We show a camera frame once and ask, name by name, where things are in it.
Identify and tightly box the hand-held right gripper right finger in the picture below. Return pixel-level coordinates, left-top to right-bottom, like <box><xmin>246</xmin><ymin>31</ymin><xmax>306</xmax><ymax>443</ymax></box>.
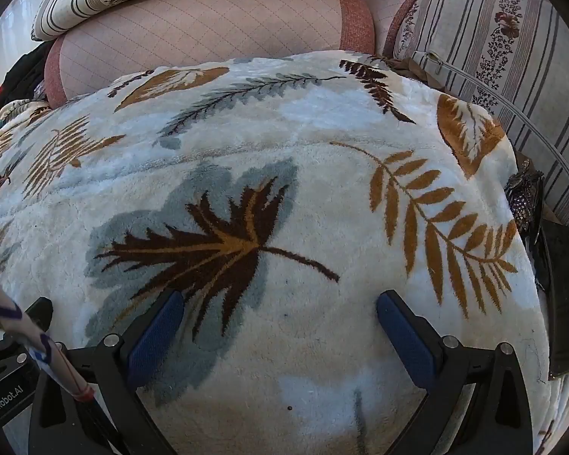
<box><xmin>376</xmin><ymin>289</ymin><xmax>548</xmax><ymax>455</ymax></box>

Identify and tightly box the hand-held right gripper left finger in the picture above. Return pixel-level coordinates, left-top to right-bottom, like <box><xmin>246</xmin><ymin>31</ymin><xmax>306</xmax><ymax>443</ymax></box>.
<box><xmin>28</xmin><ymin>287</ymin><xmax>185</xmax><ymax>455</ymax></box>

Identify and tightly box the leaf-printed fleece blanket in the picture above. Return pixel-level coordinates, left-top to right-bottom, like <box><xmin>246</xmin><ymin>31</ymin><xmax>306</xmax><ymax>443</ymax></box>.
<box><xmin>0</xmin><ymin>52</ymin><xmax>569</xmax><ymax>455</ymax></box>

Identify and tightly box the dark beaded purse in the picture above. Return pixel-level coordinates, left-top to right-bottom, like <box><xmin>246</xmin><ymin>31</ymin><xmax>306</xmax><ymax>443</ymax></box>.
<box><xmin>505</xmin><ymin>158</ymin><xmax>546</xmax><ymax>242</ymax></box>

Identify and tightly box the dark clothes pile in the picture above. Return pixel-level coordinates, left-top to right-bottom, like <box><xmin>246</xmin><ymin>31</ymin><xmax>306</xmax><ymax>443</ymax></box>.
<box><xmin>0</xmin><ymin>42</ymin><xmax>53</xmax><ymax>105</ymax></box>

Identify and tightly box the pink quilted bolster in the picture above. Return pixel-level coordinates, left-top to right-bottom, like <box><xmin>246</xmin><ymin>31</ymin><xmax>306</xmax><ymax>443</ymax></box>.
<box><xmin>44</xmin><ymin>0</ymin><xmax>375</xmax><ymax>107</ymax></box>

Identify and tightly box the grey cable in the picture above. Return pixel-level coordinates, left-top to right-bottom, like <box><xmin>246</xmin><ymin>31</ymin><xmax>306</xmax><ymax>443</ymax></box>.
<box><xmin>427</xmin><ymin>54</ymin><xmax>569</xmax><ymax>190</ymax></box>

